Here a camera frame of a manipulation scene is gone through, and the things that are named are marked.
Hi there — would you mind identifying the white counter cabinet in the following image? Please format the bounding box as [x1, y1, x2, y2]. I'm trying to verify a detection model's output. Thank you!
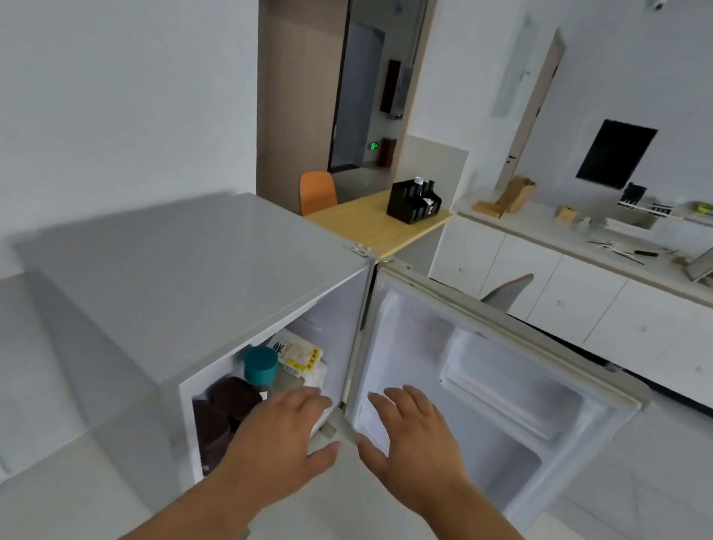
[414, 189, 713, 423]

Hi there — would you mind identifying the black wall panel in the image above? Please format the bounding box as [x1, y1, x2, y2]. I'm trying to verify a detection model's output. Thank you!
[574, 117, 660, 195]

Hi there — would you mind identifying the grey chair with orange seat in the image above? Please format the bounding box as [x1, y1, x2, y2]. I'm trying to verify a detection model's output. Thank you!
[474, 267, 633, 372]

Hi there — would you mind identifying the brown wooden door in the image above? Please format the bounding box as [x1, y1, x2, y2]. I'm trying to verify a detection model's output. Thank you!
[235, 0, 351, 217]

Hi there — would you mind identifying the light wooden table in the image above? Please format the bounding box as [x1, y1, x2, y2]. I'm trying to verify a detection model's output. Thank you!
[299, 178, 457, 268]

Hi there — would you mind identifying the person's right hand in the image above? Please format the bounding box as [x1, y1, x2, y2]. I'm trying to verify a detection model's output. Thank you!
[348, 379, 482, 524]

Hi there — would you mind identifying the wooden knife block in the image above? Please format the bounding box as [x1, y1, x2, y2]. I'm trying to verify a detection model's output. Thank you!
[470, 170, 539, 224]

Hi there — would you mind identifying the dark brown lidded container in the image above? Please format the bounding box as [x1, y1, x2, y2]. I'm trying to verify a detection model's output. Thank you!
[184, 398, 236, 480]
[206, 373, 267, 435]

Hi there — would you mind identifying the black desk organizer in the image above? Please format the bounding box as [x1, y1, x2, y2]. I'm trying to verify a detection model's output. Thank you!
[385, 175, 446, 229]

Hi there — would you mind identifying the teal lid jar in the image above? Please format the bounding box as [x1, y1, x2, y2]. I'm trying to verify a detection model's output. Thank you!
[238, 343, 281, 402]

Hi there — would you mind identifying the white dish rack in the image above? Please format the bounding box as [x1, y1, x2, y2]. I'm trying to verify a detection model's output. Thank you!
[603, 194, 689, 243]

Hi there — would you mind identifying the white bread package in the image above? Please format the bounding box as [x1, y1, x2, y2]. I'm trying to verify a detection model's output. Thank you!
[256, 325, 333, 439]

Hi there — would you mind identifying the person's left hand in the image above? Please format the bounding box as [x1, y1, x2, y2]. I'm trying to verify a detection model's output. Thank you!
[207, 377, 349, 523]

